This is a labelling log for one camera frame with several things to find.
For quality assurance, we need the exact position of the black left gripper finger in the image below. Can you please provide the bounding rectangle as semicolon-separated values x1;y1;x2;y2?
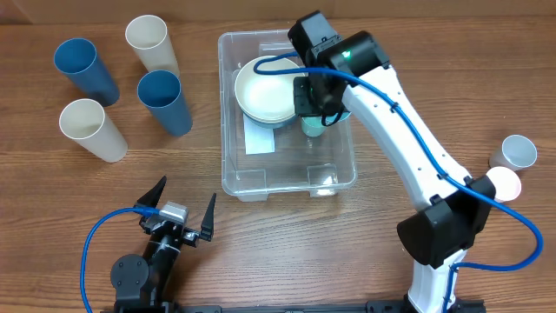
136;176;167;208
200;193;216;242

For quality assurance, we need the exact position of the light blue small cup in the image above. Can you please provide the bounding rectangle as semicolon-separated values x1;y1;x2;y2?
325;111;351;125

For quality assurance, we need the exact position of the green small cup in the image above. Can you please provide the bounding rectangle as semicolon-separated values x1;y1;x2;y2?
301;117;327;137

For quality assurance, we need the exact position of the blue bowl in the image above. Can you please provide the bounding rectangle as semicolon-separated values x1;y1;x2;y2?
242;105;297;129

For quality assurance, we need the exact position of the cream tall cup front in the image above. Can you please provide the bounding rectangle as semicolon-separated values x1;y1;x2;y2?
58;98;128;163

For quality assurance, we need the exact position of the cream tall cup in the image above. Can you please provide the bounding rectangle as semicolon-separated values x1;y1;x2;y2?
58;98;128;163
125;15;180;77

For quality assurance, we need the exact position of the grey small cup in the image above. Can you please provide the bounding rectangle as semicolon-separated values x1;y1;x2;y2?
488;134;538;171

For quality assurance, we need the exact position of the pink small cup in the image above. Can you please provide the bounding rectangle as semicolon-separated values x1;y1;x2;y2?
486;166;522;203

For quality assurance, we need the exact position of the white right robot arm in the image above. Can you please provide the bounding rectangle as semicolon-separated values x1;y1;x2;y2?
288;11;495;312

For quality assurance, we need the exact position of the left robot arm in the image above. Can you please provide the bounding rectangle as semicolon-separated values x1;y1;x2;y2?
110;176;216;313

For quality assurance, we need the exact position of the clear plastic storage bin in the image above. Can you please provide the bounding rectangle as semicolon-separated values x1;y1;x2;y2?
218;30;357;202

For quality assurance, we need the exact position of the white label in bin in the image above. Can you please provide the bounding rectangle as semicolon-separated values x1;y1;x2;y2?
243;115;275;155

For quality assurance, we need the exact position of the blue tall cup near bin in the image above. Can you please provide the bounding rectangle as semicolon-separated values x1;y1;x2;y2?
136;70;193;137

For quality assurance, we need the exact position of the blue tall cup far left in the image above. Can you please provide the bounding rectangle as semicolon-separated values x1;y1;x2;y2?
54;37;120;107

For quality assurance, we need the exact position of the cream tall cup back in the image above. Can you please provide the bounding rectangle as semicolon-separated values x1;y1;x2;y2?
125;15;180;77

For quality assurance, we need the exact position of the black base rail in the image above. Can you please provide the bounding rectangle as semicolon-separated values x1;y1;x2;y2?
100;298;487;313

